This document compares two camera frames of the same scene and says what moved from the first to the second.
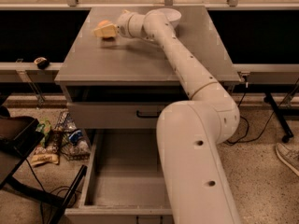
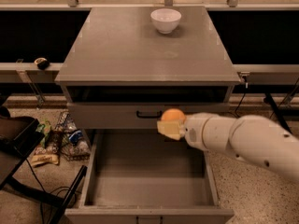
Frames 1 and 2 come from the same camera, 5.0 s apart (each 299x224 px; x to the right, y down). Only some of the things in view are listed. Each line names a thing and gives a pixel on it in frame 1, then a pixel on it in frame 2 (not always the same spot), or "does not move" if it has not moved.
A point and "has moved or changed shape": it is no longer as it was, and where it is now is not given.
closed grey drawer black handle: [115, 115] does not move
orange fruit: [104, 23] has moved or changed shape
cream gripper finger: [106, 31] → [173, 129]
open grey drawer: [124, 182] does not move
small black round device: [42, 63] does not move
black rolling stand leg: [269, 98] does not move
